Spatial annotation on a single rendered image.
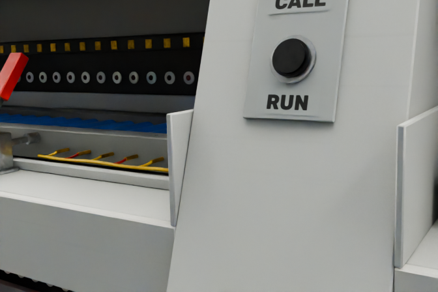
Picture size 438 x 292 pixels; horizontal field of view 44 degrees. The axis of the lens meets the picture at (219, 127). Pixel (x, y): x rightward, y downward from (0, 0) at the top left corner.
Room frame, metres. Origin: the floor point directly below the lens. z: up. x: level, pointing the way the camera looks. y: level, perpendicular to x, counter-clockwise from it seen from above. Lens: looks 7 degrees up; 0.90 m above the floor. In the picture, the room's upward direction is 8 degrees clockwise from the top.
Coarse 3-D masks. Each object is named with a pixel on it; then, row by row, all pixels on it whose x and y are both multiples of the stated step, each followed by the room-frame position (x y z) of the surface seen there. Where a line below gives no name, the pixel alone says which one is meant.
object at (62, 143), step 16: (0, 128) 0.41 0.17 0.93; (16, 128) 0.40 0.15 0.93; (32, 128) 0.40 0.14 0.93; (48, 128) 0.39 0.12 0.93; (64, 128) 0.39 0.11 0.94; (80, 128) 0.39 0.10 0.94; (32, 144) 0.40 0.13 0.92; (48, 144) 0.39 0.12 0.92; (64, 144) 0.38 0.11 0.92; (80, 144) 0.37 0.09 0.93; (96, 144) 0.36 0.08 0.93; (112, 144) 0.36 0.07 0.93; (128, 144) 0.35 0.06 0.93; (144, 144) 0.34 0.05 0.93; (160, 144) 0.33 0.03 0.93; (64, 160) 0.36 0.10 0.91; (80, 160) 0.35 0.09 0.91; (96, 160) 0.34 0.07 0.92; (112, 160) 0.36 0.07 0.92; (128, 160) 0.35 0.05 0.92; (144, 160) 0.34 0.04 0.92; (160, 160) 0.33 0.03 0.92
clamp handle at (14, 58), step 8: (8, 56) 0.37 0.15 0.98; (16, 56) 0.36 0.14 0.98; (24, 56) 0.37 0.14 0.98; (8, 64) 0.36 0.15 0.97; (16, 64) 0.36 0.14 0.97; (24, 64) 0.37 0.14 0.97; (0, 72) 0.37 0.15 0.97; (8, 72) 0.36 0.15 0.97; (16, 72) 0.36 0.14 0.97; (0, 80) 0.36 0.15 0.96; (8, 80) 0.36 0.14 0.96; (16, 80) 0.36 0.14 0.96; (0, 88) 0.36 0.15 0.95; (8, 88) 0.36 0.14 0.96; (0, 96) 0.36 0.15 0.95; (8, 96) 0.36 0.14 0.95; (0, 104) 0.36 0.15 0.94
